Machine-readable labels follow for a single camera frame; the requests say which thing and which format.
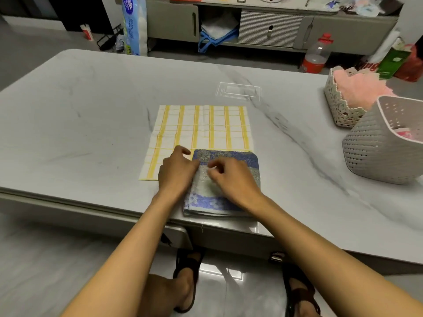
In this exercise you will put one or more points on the person's left hand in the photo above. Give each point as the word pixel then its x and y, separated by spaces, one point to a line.
pixel 176 176

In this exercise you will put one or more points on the person's right hand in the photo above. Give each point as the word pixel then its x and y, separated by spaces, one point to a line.
pixel 236 183

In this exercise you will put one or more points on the person's left thumb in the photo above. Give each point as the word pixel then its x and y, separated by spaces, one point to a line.
pixel 193 161

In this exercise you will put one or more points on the person's right fingers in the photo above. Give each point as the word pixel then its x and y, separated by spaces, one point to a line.
pixel 218 168

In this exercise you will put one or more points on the blue grey towel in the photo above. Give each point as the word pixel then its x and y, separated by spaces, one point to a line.
pixel 224 161

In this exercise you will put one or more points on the person's left forearm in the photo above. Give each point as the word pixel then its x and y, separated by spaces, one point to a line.
pixel 122 264

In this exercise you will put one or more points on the person's right forearm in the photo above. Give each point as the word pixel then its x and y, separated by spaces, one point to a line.
pixel 333 264

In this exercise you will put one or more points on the yellow checked white cloth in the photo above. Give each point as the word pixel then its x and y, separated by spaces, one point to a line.
pixel 198 128

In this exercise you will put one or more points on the black left sandal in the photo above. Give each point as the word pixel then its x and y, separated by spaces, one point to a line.
pixel 188 260

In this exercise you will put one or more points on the black sandal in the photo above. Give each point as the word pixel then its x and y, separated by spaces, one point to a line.
pixel 295 283
pixel 188 260

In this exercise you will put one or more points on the person's left leg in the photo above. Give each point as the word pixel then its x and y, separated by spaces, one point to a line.
pixel 165 290

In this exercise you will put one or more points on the white woven lace basket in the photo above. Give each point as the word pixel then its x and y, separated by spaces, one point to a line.
pixel 340 105

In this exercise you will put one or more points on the black right sandal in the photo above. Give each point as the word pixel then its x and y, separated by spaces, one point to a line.
pixel 295 283

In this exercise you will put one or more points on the clear bottle with red cap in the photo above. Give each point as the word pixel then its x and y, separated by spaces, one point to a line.
pixel 316 56

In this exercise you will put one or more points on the grey low cabinet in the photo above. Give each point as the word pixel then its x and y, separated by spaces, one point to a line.
pixel 264 26

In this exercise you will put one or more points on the blue white tissue pack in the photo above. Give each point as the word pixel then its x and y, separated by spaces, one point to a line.
pixel 134 23

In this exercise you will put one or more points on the white perforated plastic basket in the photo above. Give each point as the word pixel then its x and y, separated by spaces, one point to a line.
pixel 373 148

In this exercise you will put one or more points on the person's right foot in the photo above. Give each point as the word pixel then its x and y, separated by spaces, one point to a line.
pixel 305 302

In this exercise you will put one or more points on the pink towel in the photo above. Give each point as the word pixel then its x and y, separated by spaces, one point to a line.
pixel 360 89

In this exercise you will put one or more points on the small red white box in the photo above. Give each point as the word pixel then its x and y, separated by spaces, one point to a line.
pixel 87 31

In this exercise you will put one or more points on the green packet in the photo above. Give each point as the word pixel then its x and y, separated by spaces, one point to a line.
pixel 393 62

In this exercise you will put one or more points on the white paper roll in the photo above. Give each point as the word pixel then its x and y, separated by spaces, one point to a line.
pixel 385 46

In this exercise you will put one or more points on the red plastic bag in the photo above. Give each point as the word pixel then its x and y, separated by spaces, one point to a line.
pixel 411 64

